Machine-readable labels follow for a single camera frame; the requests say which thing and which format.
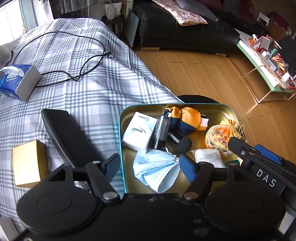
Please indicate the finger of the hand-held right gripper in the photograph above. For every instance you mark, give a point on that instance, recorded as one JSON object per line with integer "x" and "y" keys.
{"x": 240, "y": 148}
{"x": 268, "y": 154}

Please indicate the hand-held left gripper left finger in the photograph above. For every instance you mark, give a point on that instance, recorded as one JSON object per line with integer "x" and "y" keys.
{"x": 112, "y": 168}

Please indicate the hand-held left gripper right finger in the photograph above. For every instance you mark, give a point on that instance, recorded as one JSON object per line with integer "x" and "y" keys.
{"x": 188, "y": 168}

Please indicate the white gauze pack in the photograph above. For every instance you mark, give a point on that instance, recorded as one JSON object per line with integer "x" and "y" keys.
{"x": 208, "y": 156}

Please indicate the black cylinder with foam tip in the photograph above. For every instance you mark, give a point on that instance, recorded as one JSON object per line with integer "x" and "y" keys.
{"x": 182, "y": 143}

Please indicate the blue face mask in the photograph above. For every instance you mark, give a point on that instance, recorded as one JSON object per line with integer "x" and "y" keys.
{"x": 152, "y": 169}

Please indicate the black bottle with clear cap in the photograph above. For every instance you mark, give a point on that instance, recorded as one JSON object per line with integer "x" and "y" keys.
{"x": 158, "y": 136}

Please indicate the white pocket tissue pack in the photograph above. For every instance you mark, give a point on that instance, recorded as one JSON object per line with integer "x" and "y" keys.
{"x": 138, "y": 132}

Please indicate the orange and navy plush toy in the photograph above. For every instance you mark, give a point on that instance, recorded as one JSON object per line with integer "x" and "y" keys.
{"x": 192, "y": 115}

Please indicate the teal metal tin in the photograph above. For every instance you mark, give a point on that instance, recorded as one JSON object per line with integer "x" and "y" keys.
{"x": 148, "y": 109}

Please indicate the long black box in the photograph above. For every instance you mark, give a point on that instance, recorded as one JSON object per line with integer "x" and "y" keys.
{"x": 67, "y": 136}

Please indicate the black round stool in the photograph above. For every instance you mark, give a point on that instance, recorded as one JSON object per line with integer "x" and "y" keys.
{"x": 198, "y": 98}

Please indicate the grey plaid bed sheet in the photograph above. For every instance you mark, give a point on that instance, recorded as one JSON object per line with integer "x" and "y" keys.
{"x": 81, "y": 92}

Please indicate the glass coffee table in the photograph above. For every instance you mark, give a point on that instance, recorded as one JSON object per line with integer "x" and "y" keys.
{"x": 259, "y": 67}

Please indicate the gold cardboard box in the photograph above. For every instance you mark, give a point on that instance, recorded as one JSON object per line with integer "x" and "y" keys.
{"x": 27, "y": 162}

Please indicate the pile of small boxes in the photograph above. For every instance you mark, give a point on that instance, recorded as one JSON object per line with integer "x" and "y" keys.
{"x": 266, "y": 42}

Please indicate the blue tissue box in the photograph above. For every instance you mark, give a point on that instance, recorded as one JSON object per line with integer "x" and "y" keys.
{"x": 27, "y": 81}

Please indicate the brown cardboard box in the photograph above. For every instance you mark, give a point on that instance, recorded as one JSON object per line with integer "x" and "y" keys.
{"x": 276, "y": 31}

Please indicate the dark red pillow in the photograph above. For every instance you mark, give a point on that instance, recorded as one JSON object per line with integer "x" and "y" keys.
{"x": 247, "y": 11}

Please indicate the grey flat panel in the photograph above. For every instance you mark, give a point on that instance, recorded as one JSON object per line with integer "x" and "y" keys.
{"x": 132, "y": 30}

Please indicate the black leather sofa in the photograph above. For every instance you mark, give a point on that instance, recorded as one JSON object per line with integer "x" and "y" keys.
{"x": 161, "y": 27}

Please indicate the floral pillow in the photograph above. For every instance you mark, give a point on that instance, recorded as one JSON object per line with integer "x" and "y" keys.
{"x": 185, "y": 16}

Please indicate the dark wooden stool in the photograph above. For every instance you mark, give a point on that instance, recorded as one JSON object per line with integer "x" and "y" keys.
{"x": 115, "y": 22}

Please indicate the grey satin pillow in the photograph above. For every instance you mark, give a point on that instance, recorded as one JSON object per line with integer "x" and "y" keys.
{"x": 198, "y": 7}

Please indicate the window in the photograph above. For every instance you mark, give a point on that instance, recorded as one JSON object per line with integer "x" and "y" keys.
{"x": 27, "y": 11}

